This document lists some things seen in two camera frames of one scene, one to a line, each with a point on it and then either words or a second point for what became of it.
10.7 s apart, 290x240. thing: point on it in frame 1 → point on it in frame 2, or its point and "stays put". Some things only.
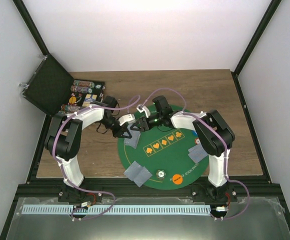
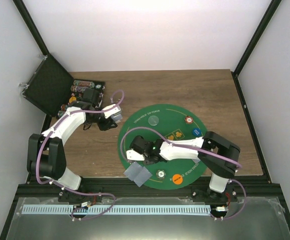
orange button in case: (72, 100) stays put
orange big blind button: (177, 179) stays put
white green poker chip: (160, 174) stays put
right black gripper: (144, 124) → (150, 163)
